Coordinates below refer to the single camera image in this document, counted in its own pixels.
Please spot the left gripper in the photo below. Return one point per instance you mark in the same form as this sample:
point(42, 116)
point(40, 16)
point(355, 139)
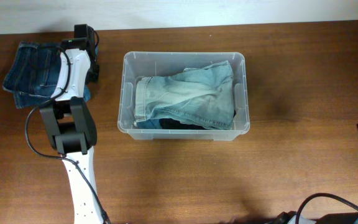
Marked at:
point(94, 73)

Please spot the dark blue jeans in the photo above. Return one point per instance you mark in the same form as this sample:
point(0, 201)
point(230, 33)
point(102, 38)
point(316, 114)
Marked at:
point(34, 74)

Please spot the clear plastic storage bin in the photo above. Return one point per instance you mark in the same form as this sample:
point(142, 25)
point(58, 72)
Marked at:
point(138, 65)

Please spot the teal blue shirt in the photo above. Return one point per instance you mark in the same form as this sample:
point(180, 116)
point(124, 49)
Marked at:
point(149, 124)

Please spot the dark navy garment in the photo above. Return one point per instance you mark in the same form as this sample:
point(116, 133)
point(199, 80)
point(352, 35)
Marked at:
point(197, 118)

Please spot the light blue jeans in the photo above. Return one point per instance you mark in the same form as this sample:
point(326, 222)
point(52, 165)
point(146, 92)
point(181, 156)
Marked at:
point(207, 87)

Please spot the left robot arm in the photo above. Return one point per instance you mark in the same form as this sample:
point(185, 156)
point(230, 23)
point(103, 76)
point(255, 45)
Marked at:
point(70, 127)

